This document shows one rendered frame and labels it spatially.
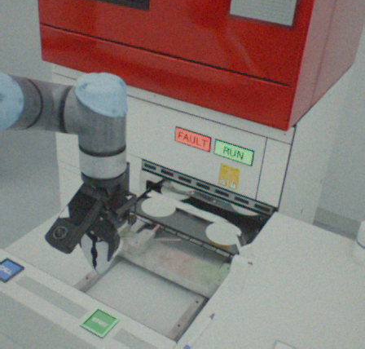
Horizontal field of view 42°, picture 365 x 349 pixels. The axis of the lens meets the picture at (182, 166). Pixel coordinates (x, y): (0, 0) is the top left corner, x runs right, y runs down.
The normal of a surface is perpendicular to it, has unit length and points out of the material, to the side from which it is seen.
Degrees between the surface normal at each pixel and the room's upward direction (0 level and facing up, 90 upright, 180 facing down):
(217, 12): 90
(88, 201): 29
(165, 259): 0
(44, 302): 0
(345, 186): 90
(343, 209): 90
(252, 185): 90
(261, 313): 0
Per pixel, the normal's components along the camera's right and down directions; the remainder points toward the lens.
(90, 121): -0.19, 0.47
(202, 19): -0.50, 0.39
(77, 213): -0.14, -0.54
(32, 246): 0.07, -0.86
